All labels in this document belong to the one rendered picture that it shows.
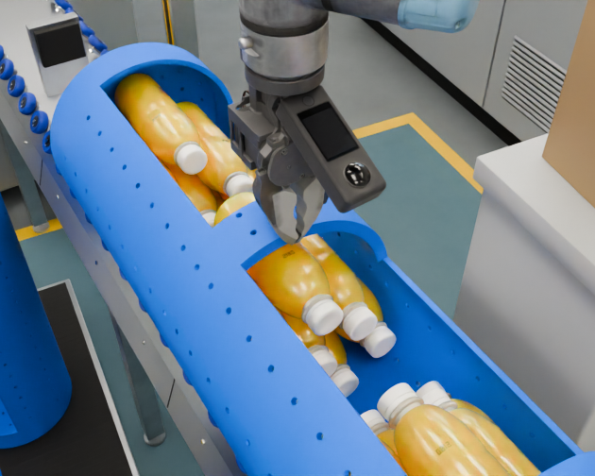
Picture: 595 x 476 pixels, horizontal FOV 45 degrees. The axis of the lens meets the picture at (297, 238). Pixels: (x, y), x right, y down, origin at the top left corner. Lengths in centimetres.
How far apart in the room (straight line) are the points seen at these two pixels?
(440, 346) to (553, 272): 20
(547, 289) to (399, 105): 226
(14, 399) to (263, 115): 126
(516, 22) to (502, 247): 182
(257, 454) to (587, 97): 58
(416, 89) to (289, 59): 273
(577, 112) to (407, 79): 244
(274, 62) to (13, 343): 120
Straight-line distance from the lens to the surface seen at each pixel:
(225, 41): 367
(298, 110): 64
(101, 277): 127
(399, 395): 71
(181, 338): 81
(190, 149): 98
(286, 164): 68
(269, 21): 60
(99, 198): 98
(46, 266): 258
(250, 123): 69
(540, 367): 111
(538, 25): 274
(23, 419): 190
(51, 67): 159
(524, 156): 106
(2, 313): 164
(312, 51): 62
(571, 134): 100
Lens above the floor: 177
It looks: 44 degrees down
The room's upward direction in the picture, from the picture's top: straight up
